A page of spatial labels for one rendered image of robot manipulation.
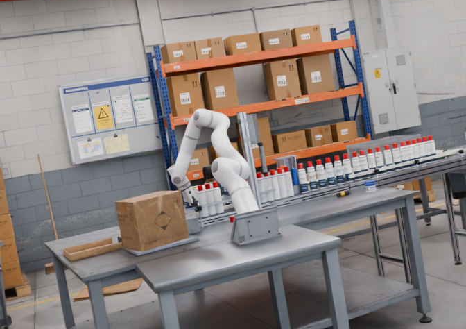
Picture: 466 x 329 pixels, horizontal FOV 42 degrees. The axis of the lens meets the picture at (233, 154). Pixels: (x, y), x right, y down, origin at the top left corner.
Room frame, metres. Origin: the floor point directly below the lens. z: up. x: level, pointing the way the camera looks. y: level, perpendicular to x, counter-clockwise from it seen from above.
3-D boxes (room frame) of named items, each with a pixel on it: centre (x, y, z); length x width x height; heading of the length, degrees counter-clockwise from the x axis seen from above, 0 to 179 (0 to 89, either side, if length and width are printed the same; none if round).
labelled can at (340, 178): (4.32, -0.72, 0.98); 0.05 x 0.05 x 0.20
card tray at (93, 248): (3.61, 0.92, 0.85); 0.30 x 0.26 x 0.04; 114
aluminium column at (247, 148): (3.89, -0.09, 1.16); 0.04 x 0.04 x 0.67; 24
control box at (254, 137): (3.97, -0.13, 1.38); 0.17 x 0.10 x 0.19; 169
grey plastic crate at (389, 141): (5.92, -1.45, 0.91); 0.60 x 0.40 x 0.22; 111
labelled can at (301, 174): (4.20, -0.44, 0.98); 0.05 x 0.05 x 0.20
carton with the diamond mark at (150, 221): (3.43, 0.51, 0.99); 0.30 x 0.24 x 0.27; 125
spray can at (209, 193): (3.92, 0.20, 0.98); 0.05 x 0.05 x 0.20
